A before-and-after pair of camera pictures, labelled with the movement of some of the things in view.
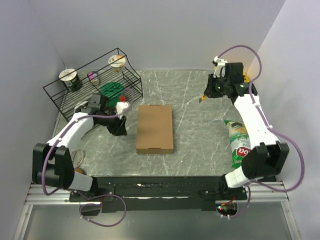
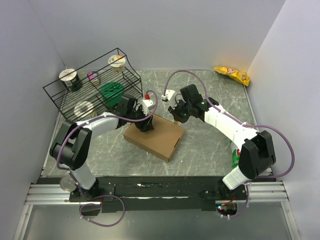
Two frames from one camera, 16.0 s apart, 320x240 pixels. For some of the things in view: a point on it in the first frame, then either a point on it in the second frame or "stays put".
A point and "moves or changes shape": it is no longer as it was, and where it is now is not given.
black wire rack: x=112 y=74 stays put
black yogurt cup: x=71 y=79 stays put
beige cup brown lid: x=117 y=62 stays put
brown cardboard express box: x=154 y=129 moves or changes shape
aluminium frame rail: x=269 y=190 stays put
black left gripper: x=119 y=129 → x=145 y=125
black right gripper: x=209 y=91 → x=174 y=112
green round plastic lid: x=112 y=90 stays put
